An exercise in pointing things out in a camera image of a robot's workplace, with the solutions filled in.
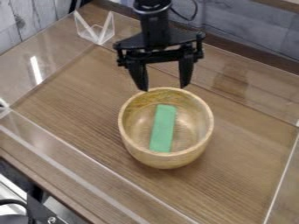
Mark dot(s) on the round wooden bowl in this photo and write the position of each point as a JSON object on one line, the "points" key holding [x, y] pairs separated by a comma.
{"points": [[193, 129]]}

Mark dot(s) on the clear acrylic corner bracket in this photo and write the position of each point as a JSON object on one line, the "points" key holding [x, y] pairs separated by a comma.
{"points": [[98, 34]]}

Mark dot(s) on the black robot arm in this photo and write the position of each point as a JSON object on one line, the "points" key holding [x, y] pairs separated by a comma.
{"points": [[153, 12]]}

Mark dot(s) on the black metal table bracket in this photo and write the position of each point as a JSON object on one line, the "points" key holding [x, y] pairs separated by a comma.
{"points": [[41, 213]]}

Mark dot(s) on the green rectangular block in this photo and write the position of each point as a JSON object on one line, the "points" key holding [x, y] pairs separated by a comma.
{"points": [[162, 134]]}

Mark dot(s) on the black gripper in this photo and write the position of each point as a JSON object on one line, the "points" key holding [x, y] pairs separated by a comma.
{"points": [[182, 47]]}

